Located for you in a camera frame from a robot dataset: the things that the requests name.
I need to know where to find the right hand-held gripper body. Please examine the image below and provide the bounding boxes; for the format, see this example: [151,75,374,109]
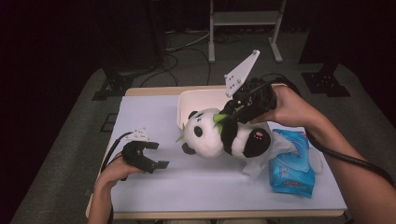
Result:
[223,49,278,125]

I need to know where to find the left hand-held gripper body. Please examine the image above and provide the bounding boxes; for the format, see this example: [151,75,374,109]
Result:
[120,127,157,175]

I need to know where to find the white plastic bin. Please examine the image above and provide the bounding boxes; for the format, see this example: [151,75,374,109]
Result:
[177,83,288,133]

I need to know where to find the panda plush toy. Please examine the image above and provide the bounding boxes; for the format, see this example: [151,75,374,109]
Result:
[175,100,273,160]

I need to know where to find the white wet wipe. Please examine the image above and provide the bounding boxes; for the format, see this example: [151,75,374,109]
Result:
[242,121,299,177]

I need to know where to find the blue wet wipe packet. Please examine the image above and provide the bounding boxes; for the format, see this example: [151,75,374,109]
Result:
[269,128,324,199]

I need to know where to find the person's left hand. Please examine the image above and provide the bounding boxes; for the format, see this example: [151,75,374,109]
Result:
[98,152,146,189]

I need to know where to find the person's right hand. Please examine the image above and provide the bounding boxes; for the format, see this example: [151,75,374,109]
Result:
[249,85,325,133]

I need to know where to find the lavender table mat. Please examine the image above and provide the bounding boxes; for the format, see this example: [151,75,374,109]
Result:
[110,91,348,214]

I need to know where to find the light wooden table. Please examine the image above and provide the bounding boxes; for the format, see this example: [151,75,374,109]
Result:
[85,83,348,220]

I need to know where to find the black stand base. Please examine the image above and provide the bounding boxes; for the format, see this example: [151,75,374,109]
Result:
[301,62,352,98]
[92,59,135,102]

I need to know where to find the white metal stand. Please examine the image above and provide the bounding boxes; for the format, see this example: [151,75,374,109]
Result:
[208,0,288,64]

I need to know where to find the left hand-held gripper cable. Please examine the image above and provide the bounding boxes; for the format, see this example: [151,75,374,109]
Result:
[100,131,134,224]

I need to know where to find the hand-held gripper cable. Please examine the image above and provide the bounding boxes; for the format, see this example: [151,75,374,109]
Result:
[260,73,396,189]
[100,131,134,224]

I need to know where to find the black floor cable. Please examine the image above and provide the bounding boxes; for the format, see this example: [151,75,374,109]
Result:
[138,52,180,89]
[178,46,213,86]

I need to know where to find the grey floor cable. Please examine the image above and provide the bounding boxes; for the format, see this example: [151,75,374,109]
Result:
[164,29,212,52]

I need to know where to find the right hand-held gripper cable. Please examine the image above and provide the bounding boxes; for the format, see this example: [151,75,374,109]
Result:
[260,73,396,189]

